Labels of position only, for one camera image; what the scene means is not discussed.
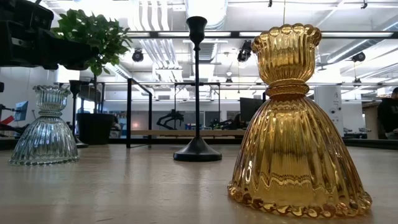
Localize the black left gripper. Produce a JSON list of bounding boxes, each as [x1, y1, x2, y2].
[[0, 0, 99, 71]]

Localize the greenish ribbed glass candle holder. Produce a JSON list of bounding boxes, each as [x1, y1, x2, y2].
[[8, 85, 80, 166]]

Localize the tall black metal candlestick holder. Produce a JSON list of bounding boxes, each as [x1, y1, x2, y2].
[[173, 16, 223, 162]]

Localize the amber ribbed glass candle holder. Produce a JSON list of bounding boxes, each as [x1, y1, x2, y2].
[[226, 22, 373, 218]]

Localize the green plant in black pot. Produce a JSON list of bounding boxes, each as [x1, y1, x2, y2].
[[51, 8, 133, 146]]

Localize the blue lit monitor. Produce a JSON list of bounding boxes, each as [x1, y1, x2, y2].
[[14, 100, 29, 122]]

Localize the black computer monitor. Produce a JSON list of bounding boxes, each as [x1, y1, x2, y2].
[[239, 97, 265, 124]]

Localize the white pillar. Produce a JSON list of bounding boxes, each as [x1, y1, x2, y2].
[[313, 85, 345, 138]]

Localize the person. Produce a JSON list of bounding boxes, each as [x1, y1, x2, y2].
[[377, 86, 398, 140]]

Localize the black overhead camera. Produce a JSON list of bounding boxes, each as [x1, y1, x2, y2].
[[131, 48, 145, 63], [352, 51, 367, 63], [236, 39, 253, 63]]

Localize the black overhead frame beam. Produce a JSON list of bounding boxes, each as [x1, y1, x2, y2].
[[124, 30, 398, 40]]

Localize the black aluminium table frame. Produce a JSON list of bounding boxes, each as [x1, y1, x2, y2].
[[0, 136, 398, 151]]

